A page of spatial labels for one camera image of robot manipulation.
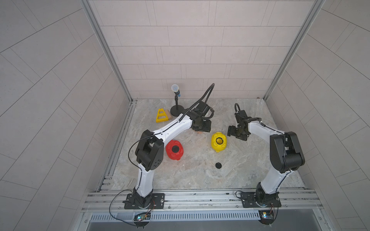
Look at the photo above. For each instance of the yellow triangular block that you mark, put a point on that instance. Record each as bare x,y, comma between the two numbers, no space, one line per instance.
161,116

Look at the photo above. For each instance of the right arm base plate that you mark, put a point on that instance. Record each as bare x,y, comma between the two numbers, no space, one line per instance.
260,200

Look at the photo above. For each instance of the right circuit board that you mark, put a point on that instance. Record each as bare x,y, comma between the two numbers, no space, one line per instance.
266,217

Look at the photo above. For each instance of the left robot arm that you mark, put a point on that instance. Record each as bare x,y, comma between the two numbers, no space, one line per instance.
150,148

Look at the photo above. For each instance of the aluminium mounting rail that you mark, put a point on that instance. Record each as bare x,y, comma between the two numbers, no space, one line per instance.
192,200

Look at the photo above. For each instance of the left circuit board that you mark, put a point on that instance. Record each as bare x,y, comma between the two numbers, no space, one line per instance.
142,217

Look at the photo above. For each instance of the small wooden block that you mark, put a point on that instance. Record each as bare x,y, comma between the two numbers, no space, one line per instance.
168,115

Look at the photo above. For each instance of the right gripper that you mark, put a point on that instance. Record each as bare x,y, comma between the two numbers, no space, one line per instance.
231,130

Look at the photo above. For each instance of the red piggy bank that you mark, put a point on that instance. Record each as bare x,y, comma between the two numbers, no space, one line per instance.
169,152

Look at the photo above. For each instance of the black plug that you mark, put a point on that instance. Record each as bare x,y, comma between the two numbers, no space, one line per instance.
218,165
175,149

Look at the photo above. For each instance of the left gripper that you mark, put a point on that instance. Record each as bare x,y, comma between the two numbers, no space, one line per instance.
206,127

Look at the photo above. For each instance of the yellow piggy bank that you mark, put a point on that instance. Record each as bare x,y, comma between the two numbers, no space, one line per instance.
218,141

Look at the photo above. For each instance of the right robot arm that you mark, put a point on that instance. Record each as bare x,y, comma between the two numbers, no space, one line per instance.
286,155

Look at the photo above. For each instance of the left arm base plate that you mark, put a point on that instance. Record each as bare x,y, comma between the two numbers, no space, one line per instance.
152,201

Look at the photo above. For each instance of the black microphone stand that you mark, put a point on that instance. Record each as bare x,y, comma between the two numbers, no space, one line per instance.
177,109

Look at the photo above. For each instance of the circuit board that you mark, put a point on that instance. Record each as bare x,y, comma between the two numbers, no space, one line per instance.
266,217
142,217

